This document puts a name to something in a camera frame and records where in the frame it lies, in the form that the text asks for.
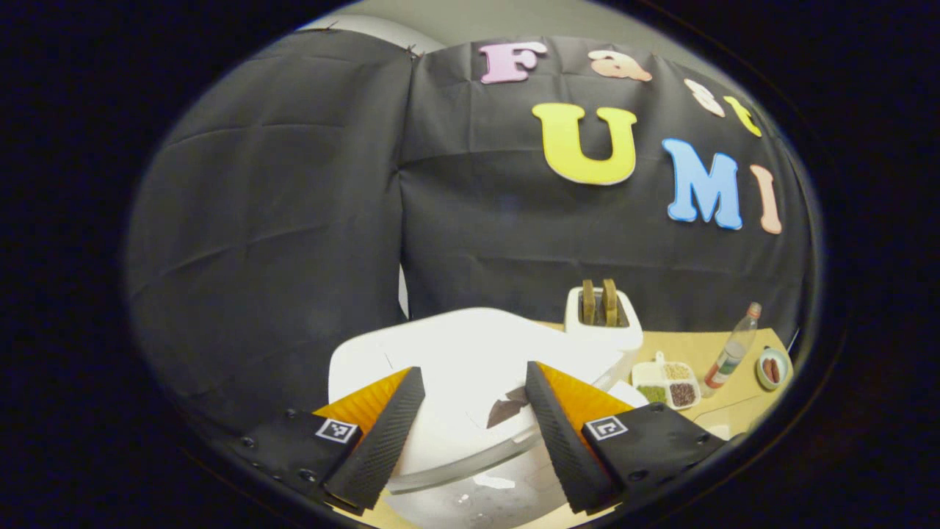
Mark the white rice cooker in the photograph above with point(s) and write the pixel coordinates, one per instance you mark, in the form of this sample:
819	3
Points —
470	353

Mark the clear plastic water bottle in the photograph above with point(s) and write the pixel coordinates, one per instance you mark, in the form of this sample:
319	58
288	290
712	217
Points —
728	353

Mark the reddish brown meat piece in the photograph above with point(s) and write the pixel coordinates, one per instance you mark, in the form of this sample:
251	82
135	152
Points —
767	369
775	369

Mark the black backdrop cloth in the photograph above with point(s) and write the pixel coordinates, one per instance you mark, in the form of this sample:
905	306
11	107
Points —
279	220

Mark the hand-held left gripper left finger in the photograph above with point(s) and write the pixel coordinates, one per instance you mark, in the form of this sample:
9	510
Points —
382	448

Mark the brown bread slice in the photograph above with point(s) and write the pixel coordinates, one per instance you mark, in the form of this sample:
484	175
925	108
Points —
610	301
589	303

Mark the pale green plate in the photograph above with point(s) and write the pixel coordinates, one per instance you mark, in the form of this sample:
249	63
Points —
783	367

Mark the white toaster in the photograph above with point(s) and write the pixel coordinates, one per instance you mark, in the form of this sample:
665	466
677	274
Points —
613	339

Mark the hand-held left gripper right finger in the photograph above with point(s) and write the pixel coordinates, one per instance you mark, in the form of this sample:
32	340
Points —
562	441

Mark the white divided bean dish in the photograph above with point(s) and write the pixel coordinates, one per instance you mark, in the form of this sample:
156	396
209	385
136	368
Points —
664	382

